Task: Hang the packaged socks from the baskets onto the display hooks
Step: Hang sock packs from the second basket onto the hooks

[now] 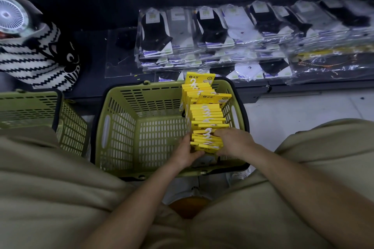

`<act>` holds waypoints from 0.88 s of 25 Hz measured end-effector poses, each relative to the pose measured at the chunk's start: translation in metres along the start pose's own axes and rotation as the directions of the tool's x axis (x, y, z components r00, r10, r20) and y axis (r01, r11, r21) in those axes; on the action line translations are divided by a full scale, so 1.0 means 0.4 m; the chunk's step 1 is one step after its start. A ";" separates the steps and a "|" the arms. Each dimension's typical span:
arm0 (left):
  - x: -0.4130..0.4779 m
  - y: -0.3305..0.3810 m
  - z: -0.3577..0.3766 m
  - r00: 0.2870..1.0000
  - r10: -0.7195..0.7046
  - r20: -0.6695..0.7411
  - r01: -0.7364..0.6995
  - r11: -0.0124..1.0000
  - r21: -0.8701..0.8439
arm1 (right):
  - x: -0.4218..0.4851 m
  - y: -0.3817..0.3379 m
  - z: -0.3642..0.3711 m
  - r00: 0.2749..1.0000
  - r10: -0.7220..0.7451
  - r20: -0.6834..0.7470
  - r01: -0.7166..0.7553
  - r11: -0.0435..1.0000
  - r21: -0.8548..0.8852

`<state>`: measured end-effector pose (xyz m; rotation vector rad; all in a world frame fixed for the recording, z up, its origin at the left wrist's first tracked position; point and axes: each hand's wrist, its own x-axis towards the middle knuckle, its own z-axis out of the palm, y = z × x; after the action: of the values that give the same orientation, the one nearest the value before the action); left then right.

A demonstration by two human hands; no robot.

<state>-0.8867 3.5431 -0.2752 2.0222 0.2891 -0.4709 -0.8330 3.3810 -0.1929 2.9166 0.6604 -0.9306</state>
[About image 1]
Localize orange brown stool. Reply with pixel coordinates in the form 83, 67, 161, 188
168, 196, 212, 219

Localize olive trousers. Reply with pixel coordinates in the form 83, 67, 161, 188
0, 119, 374, 249

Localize row of clear bagged socks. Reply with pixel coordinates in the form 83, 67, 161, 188
134, 0, 374, 86

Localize green shopping basket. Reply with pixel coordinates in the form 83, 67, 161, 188
0, 89, 90, 158

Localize person's left forearm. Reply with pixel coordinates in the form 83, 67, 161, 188
79, 158, 187, 249

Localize person's right hand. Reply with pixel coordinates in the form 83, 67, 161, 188
215, 128, 258, 159

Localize stack of yellow packets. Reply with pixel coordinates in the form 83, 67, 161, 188
180, 72, 232, 156

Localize person's left hand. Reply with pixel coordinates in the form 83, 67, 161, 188
169, 133, 205, 170

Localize white handheld fan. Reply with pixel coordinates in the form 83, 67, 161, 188
0, 0, 30, 35

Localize black white zigzag tote bag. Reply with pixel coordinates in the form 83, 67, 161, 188
0, 0, 81, 92

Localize white right shoe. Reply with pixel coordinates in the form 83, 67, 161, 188
226, 165, 255, 187

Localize person's right forearm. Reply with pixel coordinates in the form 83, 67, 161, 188
248, 144, 374, 249

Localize green basket black rim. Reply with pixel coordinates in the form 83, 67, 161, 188
90, 76, 251, 182

